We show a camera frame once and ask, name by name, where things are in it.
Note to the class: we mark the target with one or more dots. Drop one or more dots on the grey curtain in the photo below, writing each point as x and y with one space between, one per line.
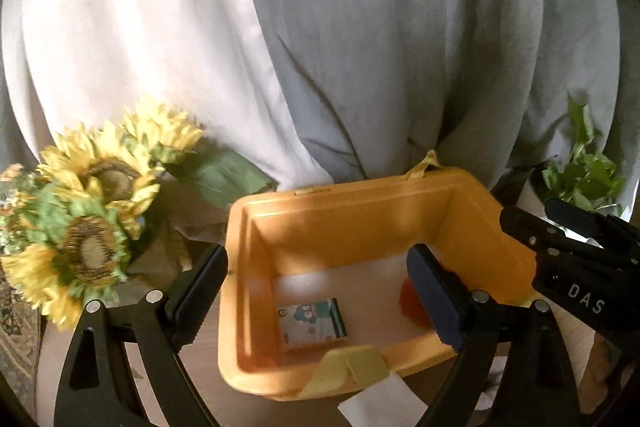
400 32

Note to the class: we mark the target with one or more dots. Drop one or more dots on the white sheer curtain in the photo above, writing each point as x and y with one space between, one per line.
150 32

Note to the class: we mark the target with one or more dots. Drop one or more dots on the white paper tissue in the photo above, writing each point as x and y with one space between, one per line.
380 399

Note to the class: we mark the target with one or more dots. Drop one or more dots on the artificial sunflower bouquet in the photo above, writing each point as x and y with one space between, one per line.
100 177

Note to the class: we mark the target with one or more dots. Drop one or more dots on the patterned table runner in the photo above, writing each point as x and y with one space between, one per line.
17 337

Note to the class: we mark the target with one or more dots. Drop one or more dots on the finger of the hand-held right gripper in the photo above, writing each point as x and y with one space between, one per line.
522 227
580 219

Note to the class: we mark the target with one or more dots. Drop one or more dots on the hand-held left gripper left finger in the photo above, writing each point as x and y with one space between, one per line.
200 299

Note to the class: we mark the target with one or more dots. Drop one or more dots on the yellow plastic basket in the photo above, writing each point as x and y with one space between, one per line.
250 282

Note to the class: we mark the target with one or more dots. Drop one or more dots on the green leafy plant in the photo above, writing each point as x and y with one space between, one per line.
585 177

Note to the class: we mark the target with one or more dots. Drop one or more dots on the red soft item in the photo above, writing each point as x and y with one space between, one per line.
412 304

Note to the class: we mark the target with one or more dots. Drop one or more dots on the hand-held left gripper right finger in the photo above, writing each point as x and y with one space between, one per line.
432 304

